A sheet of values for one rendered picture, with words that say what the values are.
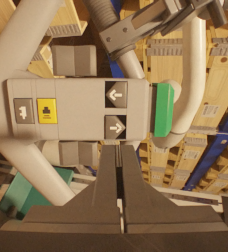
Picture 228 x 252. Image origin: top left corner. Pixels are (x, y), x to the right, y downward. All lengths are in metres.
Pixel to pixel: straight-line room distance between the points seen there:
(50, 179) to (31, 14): 0.25
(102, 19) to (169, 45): 0.81
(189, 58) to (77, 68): 0.33
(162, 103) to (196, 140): 1.62
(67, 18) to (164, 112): 0.89
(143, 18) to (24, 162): 0.28
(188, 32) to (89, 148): 0.37
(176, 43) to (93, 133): 0.88
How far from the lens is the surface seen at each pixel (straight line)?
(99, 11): 0.27
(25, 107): 0.28
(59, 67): 0.26
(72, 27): 1.09
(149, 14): 0.25
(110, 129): 0.25
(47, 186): 0.33
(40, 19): 0.29
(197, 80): 0.52
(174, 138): 0.65
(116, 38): 0.25
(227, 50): 1.11
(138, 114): 0.25
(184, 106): 0.55
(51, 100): 0.26
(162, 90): 0.26
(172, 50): 1.07
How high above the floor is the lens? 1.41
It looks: 15 degrees down
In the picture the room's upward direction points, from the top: 95 degrees clockwise
